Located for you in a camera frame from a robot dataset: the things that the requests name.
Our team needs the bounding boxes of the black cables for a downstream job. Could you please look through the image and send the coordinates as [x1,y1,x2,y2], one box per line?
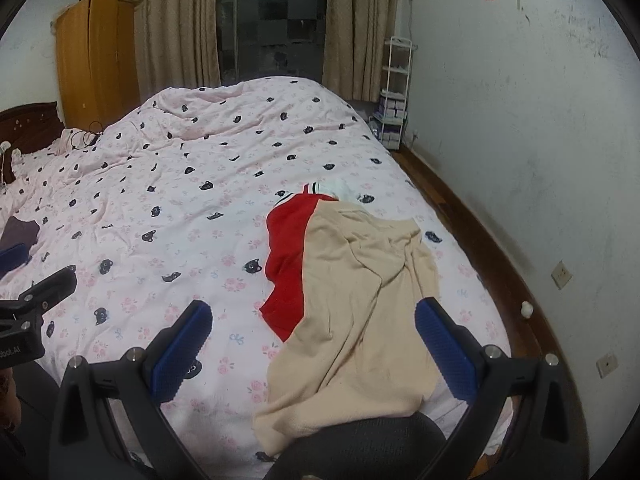
[70,121,103,151]

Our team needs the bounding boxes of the pink cat print quilt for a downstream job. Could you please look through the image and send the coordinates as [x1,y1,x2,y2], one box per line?
[0,76,511,466]

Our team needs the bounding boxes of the white garment with striped collar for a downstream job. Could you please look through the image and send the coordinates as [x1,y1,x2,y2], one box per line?
[277,177,373,206]

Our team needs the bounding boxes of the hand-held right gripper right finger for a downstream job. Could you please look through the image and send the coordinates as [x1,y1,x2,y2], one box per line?
[414,296,588,480]

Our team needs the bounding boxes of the white wall socket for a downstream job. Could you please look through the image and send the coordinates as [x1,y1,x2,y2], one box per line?
[550,260,573,291]
[596,352,620,378]

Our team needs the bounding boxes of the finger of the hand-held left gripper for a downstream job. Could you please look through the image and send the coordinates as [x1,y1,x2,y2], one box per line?
[0,266,78,312]
[0,242,33,278]

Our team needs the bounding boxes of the beige curtain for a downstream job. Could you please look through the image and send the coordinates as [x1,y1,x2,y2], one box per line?
[102,0,223,106]
[321,0,403,103]

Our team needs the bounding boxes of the red garment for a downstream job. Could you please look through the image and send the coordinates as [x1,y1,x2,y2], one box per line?
[259,185,341,343]

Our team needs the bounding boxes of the beige knit pants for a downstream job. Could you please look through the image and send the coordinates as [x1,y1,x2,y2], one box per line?
[252,199,441,457]

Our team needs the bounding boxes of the wooden wardrobe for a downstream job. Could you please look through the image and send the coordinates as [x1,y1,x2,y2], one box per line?
[54,0,142,128]

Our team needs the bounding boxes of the dark wooden headboard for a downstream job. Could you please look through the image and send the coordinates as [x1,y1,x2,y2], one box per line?
[0,101,66,156]

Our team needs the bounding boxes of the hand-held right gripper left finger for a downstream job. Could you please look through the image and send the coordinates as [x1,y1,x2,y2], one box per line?
[48,300,214,480]

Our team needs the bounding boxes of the stack of white boxes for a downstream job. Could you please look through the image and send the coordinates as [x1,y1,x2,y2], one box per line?
[377,91,408,143]

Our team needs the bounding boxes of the dark window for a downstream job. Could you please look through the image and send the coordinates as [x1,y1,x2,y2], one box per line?
[216,0,328,88]

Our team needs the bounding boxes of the white shelf rack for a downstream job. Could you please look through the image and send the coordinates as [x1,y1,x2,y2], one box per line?
[372,36,418,153]

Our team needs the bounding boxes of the dark purple folded garment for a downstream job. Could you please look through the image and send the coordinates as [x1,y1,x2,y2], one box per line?
[0,217,41,251]

